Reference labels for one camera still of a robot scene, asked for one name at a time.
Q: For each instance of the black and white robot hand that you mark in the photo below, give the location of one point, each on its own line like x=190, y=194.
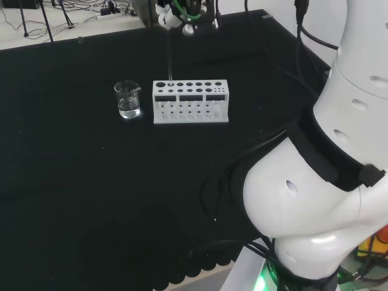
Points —
x=209, y=18

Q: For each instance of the clear glass rod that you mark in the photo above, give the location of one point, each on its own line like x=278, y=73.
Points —
x=170, y=54

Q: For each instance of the white test tube rack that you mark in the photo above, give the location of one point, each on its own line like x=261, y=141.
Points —
x=191, y=120

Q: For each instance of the grey cabinet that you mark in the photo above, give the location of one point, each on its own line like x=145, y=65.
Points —
x=145, y=12

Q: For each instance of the white power strip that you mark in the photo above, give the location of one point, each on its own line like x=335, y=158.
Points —
x=109, y=15

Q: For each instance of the black power adapter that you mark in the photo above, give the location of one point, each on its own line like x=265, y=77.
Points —
x=106, y=11

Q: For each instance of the clear glass beaker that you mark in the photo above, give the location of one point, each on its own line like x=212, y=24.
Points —
x=128, y=112

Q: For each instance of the black tripod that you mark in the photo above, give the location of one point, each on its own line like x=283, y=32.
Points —
x=67, y=16
x=47, y=22

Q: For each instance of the black computer case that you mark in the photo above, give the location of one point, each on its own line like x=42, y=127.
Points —
x=18, y=3

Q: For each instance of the black bench cloth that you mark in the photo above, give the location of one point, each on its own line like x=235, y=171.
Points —
x=91, y=182

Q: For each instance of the yellow stop button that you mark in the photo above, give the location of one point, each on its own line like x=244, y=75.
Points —
x=368, y=244

